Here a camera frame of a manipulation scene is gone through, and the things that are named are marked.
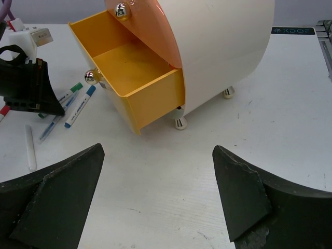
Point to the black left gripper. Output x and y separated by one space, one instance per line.
25 85

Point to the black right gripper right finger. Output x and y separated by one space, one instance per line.
263 210

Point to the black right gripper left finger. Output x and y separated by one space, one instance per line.
49 207

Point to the blue cap white marker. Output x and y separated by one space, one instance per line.
82 103

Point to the green cap white marker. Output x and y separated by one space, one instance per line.
70 96

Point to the red cap marker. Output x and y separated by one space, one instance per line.
4 111

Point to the white pen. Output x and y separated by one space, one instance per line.
30 148

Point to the yellow drawer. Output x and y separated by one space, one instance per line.
140 84

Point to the pink top drawer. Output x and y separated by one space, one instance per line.
147 21

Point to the cream round drawer cabinet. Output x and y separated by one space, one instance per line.
220 43

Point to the dark XDOF logo sticker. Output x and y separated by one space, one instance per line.
293 30

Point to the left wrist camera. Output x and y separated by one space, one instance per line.
29 39

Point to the aluminium table edge rail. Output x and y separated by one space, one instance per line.
323 31

